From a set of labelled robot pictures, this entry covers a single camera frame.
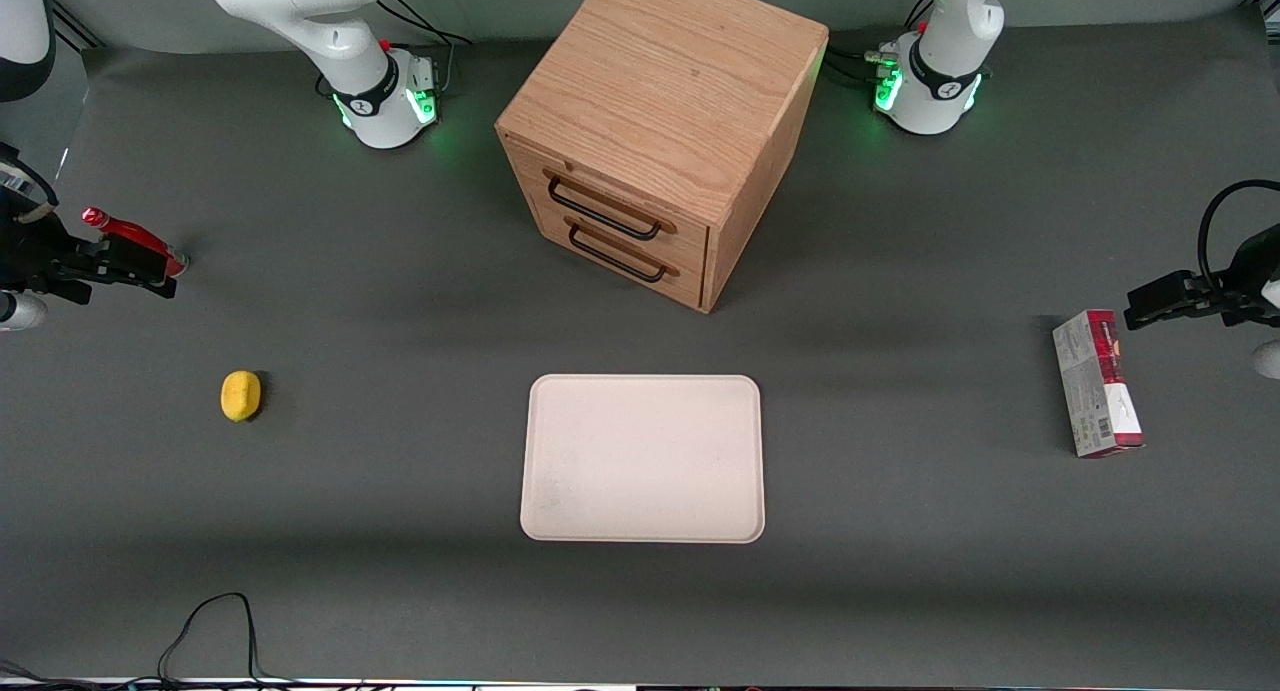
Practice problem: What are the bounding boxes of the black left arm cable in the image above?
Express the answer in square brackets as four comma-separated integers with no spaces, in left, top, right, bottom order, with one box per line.
[1197,179,1280,294]

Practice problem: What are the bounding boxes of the wooden drawer front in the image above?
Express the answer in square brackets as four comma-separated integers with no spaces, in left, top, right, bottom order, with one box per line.
[504,134,712,274]
[530,199,709,313]

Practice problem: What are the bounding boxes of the red and grey carton box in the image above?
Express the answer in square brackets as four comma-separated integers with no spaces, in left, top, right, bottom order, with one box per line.
[1052,309,1146,459]

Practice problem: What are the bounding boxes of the red coke bottle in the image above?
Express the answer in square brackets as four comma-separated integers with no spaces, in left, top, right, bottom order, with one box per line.
[82,207,190,278]

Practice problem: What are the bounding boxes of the yellow lemon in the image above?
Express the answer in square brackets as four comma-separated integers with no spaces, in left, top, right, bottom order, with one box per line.
[220,370,263,423]

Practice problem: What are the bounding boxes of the wooden drawer cabinet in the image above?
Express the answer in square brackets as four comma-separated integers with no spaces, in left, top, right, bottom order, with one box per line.
[495,0,830,315]

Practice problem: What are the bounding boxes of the black base cables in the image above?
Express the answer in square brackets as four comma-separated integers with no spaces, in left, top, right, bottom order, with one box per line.
[825,0,933,88]
[380,0,474,97]

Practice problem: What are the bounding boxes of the black left base cables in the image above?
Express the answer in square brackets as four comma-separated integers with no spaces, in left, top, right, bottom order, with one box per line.
[825,0,933,88]

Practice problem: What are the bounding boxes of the black right base cables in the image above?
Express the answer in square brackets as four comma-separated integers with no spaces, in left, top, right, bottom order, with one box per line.
[380,0,474,97]

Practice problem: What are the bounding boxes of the black wire drawer handle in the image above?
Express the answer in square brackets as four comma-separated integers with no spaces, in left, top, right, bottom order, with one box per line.
[566,217,680,285]
[544,169,678,242]

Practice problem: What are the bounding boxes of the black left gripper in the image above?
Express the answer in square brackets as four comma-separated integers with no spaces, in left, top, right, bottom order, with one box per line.
[1124,223,1280,331]

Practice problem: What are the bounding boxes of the black cable loop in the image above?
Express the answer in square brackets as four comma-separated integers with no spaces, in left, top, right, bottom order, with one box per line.
[155,592,301,689]

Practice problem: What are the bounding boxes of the dark grey table mat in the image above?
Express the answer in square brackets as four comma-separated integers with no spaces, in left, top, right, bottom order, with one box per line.
[0,9,1280,688]

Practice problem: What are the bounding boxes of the beige plastic tray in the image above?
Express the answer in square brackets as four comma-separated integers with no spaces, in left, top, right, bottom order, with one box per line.
[520,374,766,544]

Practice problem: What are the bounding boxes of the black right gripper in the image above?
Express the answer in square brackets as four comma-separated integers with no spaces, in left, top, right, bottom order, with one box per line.
[0,201,180,306]

